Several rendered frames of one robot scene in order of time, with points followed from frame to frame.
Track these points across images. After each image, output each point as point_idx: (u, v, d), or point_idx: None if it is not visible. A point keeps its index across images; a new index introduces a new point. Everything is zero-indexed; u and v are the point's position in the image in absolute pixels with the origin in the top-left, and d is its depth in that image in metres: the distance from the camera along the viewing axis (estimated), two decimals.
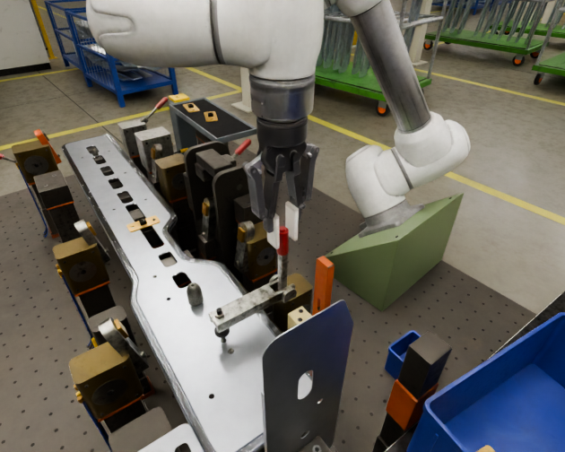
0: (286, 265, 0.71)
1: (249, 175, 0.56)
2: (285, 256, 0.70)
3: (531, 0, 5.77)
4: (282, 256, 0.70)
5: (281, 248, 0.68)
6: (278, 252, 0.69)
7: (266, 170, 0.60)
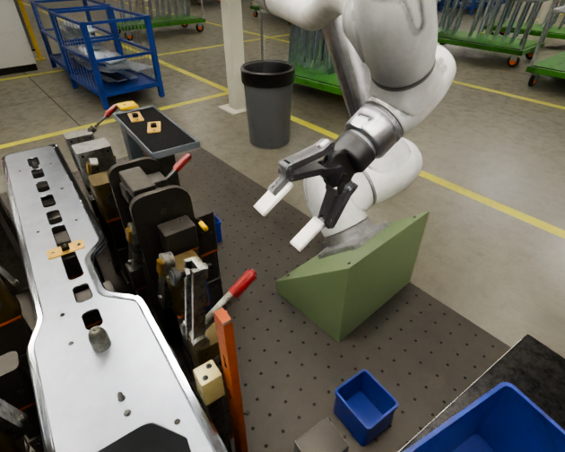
0: (224, 309, 0.65)
1: (324, 144, 0.62)
2: (232, 299, 0.65)
3: (525, 0, 5.67)
4: (232, 297, 0.65)
5: (239, 288, 0.65)
6: (232, 290, 0.65)
7: (317, 162, 0.65)
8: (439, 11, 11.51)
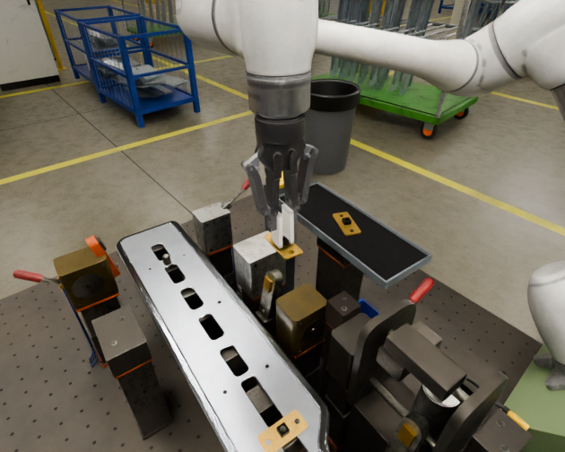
0: None
1: (247, 173, 0.57)
2: None
3: None
4: None
5: None
6: None
7: (266, 169, 0.60)
8: None
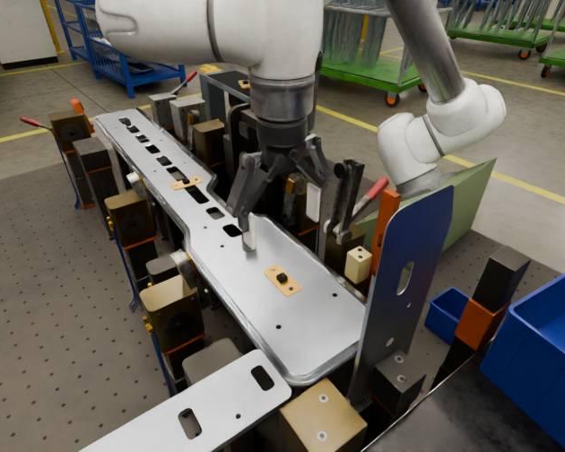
0: (362, 210, 0.78)
1: (244, 165, 0.55)
2: (369, 202, 0.78)
3: None
4: (369, 199, 0.77)
5: (375, 191, 0.77)
6: (369, 193, 0.77)
7: (259, 168, 0.59)
8: None
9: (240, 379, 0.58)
